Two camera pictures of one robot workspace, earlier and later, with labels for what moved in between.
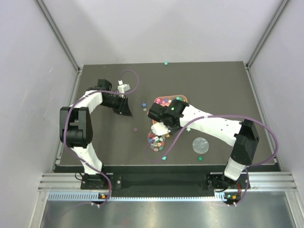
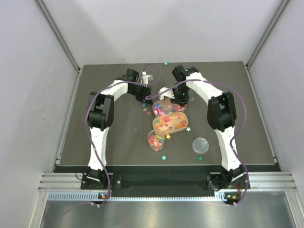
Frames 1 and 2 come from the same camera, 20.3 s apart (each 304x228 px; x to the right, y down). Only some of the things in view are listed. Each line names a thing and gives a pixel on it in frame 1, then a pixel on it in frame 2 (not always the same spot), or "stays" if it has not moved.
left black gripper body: x=122 y=106 -> x=144 y=94
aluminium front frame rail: x=258 y=181 stays
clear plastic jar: x=156 y=142 stays
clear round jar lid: x=200 y=145 stays
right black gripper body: x=172 y=130 -> x=181 y=94
